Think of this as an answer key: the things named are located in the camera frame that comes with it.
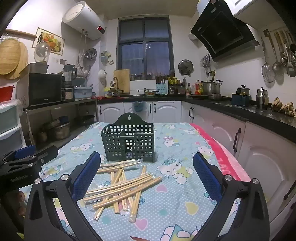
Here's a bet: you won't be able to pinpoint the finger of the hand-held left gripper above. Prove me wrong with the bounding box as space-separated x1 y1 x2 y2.
3 146 59 168
2 145 37 163

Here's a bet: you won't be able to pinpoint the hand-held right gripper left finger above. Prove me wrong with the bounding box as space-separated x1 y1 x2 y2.
24 151 101 241

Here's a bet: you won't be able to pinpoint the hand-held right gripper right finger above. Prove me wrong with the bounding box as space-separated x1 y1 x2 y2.
193 152 270 241

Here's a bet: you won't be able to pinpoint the bunch of wooden chopsticks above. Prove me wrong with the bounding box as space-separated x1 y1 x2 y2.
81 158 163 223

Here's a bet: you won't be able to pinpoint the green lattice utensil holder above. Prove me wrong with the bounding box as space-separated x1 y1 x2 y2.
101 112 158 163

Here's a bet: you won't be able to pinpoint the person's left hand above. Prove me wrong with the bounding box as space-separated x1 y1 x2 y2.
14 191 26 217

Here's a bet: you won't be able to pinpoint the steel pot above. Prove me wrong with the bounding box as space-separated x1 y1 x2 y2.
53 122 70 140

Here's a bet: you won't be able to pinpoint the plastic drawer unit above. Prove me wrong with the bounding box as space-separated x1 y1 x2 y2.
0 102 25 153

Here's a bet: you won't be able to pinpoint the cartoon cat printed blanket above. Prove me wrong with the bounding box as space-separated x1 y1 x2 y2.
18 122 255 241

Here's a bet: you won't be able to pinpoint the metal shelf rack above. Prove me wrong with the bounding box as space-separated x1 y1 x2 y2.
21 97 97 145

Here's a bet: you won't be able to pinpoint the red plastic basin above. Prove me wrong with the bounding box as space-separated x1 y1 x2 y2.
0 85 15 102

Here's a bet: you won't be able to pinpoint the black microwave oven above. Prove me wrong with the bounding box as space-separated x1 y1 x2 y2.
17 72 62 107

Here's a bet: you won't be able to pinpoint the blue dish box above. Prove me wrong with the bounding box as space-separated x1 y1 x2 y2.
73 86 94 99

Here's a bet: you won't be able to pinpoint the black kitchen countertop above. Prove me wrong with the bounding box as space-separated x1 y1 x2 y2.
97 94 296 144

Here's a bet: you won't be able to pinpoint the grey plastic container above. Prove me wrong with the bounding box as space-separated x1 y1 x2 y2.
19 62 49 78

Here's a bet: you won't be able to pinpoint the blender jug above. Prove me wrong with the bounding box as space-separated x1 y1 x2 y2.
63 64 77 87

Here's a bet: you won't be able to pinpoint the blue lidded pot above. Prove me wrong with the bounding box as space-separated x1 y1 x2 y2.
232 85 252 106

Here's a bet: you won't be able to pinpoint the blue hanging bag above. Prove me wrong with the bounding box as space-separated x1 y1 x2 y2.
132 100 148 113

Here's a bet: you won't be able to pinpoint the steel stockpot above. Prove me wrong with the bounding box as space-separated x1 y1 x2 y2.
201 79 223 96

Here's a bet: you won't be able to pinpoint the wooden chopping board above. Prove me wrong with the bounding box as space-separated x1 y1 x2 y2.
5 40 29 80

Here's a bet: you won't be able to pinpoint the steel kettle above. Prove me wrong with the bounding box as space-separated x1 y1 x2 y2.
256 87 269 109

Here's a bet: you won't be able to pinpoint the light blue cutlery holder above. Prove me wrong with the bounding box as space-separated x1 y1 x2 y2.
156 83 169 95

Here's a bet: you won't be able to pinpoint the glass pot lid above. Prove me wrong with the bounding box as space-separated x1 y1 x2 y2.
34 40 51 62

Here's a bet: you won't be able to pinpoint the rectangular wooden cutting board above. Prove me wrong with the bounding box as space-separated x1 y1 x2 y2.
113 69 130 93

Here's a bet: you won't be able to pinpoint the ginger roots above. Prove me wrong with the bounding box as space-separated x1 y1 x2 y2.
271 97 296 116

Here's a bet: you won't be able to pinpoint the hanging steel bowl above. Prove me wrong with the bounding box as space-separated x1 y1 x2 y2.
84 48 97 59

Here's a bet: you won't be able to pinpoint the hanging dark pan lid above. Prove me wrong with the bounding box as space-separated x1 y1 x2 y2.
178 60 194 76

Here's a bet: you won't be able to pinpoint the wooden rolling pin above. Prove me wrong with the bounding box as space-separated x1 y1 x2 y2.
6 29 37 39

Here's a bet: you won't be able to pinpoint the dark framed window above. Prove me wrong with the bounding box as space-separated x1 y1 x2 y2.
118 18 174 81

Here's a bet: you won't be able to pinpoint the hanging steel ladle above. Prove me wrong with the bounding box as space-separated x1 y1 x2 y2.
281 30 296 77

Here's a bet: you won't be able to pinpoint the white water heater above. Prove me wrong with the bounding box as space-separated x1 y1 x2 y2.
62 1 107 40

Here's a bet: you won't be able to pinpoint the black range hood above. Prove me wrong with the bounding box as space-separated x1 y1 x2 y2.
190 0 260 62

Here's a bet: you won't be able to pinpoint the fruit wall poster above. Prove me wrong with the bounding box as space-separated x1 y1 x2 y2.
35 27 65 56

